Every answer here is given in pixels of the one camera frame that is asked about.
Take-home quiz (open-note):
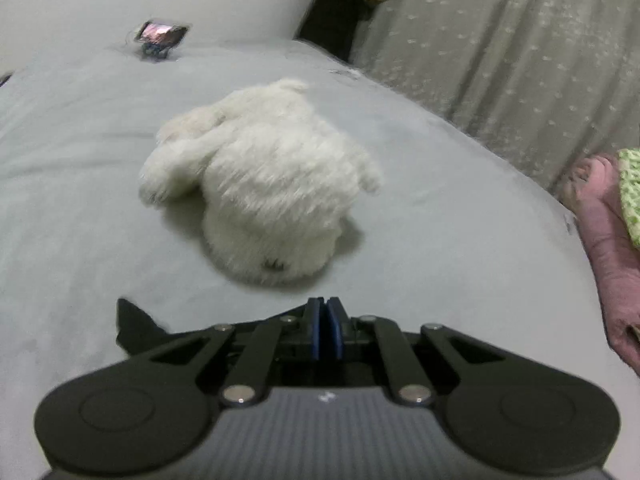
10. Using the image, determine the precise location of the white plush dog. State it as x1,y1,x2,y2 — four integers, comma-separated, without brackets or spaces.
139,77,383,287

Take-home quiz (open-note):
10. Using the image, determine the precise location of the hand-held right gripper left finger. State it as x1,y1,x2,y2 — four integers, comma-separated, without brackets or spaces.
129,298,321,407

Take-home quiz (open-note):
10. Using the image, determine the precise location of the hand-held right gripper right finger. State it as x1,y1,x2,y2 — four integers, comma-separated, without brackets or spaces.
327,298,506,407

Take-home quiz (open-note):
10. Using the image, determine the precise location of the grey bed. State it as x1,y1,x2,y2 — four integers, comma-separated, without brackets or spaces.
0,37,640,480

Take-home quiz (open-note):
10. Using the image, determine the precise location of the blue phone stand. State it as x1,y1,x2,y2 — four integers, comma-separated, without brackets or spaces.
141,42,177,62

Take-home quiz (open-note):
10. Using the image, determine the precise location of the smartphone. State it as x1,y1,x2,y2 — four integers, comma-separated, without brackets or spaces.
137,19,190,47

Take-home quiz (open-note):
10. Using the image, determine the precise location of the black short-sleeved dress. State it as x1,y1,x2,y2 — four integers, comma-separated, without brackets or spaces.
116,298,173,361

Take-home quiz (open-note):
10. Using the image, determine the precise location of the pink folded quilt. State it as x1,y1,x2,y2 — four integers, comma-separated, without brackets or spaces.
560,152,640,377

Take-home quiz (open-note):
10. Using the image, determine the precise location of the grey star-print curtain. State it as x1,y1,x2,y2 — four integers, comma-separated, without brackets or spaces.
350,0,640,196

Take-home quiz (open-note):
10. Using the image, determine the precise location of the black hanging garment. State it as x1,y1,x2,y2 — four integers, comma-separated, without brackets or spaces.
299,0,379,62

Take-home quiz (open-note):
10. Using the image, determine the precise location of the green patterned cloth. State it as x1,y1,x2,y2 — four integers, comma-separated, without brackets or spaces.
617,147,640,249

